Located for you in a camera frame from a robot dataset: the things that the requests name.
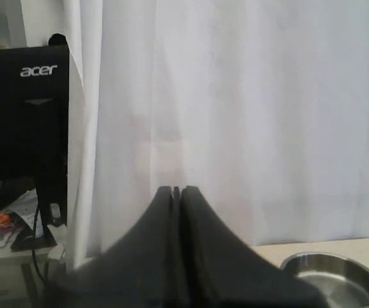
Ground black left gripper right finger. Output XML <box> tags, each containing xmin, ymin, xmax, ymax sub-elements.
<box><xmin>179</xmin><ymin>186</ymin><xmax>328</xmax><ymax>307</ymax></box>

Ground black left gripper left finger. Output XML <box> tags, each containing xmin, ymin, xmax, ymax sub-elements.
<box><xmin>44</xmin><ymin>186</ymin><xmax>182</xmax><ymax>307</ymax></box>

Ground stainless steel round bowl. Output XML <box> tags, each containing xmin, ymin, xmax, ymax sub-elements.
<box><xmin>280</xmin><ymin>252</ymin><xmax>369</xmax><ymax>307</ymax></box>

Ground grey side desk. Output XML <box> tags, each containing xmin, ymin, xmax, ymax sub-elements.
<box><xmin>0</xmin><ymin>226</ymin><xmax>67</xmax><ymax>307</ymax></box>

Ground scattered white papers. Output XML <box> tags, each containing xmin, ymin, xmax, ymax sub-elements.
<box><xmin>0</xmin><ymin>182</ymin><xmax>57</xmax><ymax>252</ymax></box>

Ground white curtain backdrop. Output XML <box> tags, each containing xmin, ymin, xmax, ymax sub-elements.
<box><xmin>20</xmin><ymin>0</ymin><xmax>369</xmax><ymax>267</ymax></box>

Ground black acer monitor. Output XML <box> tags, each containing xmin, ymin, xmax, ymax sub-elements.
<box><xmin>0</xmin><ymin>46</ymin><xmax>71</xmax><ymax>253</ymax></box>

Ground black monitor cable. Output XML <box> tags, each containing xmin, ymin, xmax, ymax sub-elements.
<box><xmin>31</xmin><ymin>205</ymin><xmax>49</xmax><ymax>285</ymax></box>

